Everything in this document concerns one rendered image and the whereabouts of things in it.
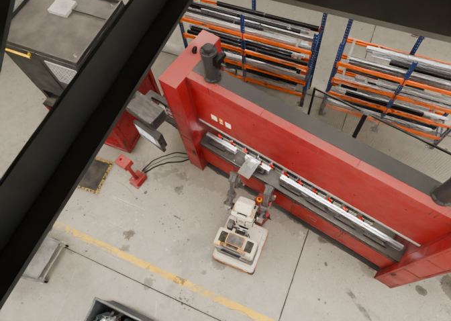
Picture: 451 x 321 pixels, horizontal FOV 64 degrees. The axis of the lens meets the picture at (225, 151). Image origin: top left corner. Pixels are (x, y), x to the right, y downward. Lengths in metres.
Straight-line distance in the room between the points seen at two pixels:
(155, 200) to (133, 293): 1.42
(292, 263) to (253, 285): 0.64
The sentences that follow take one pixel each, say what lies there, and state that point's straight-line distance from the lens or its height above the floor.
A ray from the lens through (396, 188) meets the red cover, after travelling 3.60.
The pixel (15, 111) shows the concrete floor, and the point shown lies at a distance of 7.87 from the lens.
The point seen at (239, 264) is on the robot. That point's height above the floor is 0.28.
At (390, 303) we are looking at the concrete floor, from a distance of 5.77.
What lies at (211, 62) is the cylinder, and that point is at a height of 2.61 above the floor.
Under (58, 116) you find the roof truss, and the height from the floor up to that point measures 4.97.
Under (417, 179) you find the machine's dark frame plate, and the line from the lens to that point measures 3.70.
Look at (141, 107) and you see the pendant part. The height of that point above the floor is 1.95.
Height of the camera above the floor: 5.46
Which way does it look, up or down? 64 degrees down
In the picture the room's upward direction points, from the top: 9 degrees counter-clockwise
